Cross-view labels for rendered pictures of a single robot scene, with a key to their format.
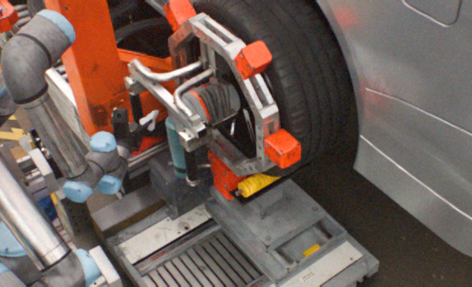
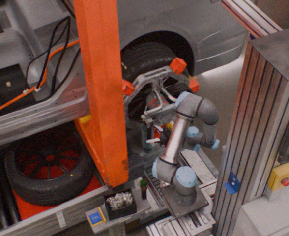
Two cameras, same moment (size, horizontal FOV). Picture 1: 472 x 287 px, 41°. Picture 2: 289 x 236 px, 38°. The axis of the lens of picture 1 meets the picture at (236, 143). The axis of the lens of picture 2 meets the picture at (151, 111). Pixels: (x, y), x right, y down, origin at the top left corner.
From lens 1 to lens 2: 273 cm
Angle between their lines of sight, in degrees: 57
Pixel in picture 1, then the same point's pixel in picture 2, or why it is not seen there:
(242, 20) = (159, 60)
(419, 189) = (220, 55)
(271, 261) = not seen: hidden behind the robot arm
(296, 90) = not seen: hidden behind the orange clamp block
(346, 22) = (188, 27)
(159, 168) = (133, 166)
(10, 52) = (210, 106)
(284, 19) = (160, 49)
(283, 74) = not seen: hidden behind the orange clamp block
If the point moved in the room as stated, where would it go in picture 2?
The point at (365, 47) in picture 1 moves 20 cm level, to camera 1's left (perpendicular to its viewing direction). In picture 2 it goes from (197, 29) to (197, 46)
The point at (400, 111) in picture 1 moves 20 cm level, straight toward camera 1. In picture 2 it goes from (212, 38) to (238, 44)
